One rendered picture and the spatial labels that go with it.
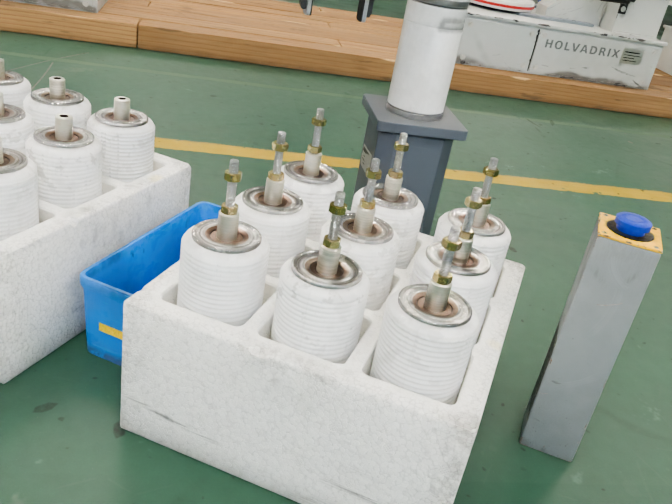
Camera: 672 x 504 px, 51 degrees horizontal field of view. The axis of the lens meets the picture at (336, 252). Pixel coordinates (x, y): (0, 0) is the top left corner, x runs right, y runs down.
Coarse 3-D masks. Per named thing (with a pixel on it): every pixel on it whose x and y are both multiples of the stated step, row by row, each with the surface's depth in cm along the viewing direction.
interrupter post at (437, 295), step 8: (432, 280) 70; (432, 288) 70; (440, 288) 69; (448, 288) 69; (432, 296) 70; (440, 296) 69; (448, 296) 70; (424, 304) 71; (432, 304) 70; (440, 304) 70
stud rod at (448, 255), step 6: (450, 228) 67; (456, 228) 67; (450, 234) 67; (456, 234) 67; (450, 240) 67; (456, 240) 67; (444, 252) 68; (450, 252) 68; (444, 258) 68; (450, 258) 68; (444, 264) 69; (450, 264) 69; (444, 270) 69
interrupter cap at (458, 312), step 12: (408, 288) 73; (420, 288) 73; (408, 300) 71; (420, 300) 72; (456, 300) 72; (408, 312) 69; (420, 312) 69; (432, 312) 70; (444, 312) 71; (456, 312) 70; (468, 312) 71; (432, 324) 68; (444, 324) 68; (456, 324) 68
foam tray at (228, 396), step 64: (128, 320) 76; (192, 320) 74; (256, 320) 76; (128, 384) 80; (192, 384) 77; (256, 384) 73; (320, 384) 70; (384, 384) 70; (192, 448) 81; (256, 448) 77; (320, 448) 74; (384, 448) 71; (448, 448) 68
